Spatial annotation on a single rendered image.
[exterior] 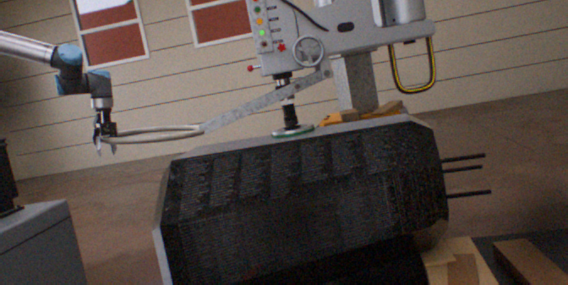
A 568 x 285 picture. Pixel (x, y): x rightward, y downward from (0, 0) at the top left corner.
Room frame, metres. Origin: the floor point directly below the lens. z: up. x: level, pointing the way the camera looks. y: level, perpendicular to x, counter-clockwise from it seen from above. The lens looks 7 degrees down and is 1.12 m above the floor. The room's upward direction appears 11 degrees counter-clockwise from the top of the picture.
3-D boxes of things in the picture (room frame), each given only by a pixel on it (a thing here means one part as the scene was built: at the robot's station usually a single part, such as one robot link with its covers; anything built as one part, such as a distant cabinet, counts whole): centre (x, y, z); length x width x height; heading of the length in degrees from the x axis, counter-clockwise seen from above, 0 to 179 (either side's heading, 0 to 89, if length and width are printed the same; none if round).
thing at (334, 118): (2.89, -0.49, 0.76); 0.49 x 0.49 x 0.05; 77
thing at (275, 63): (2.21, -0.11, 1.32); 0.36 x 0.22 x 0.45; 96
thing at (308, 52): (2.10, -0.16, 1.20); 0.15 x 0.10 x 0.15; 96
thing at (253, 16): (2.09, 0.03, 1.37); 0.08 x 0.03 x 0.28; 96
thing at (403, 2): (2.27, -0.68, 1.34); 0.19 x 0.19 x 0.20
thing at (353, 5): (2.23, -0.42, 1.30); 0.74 x 0.23 x 0.49; 96
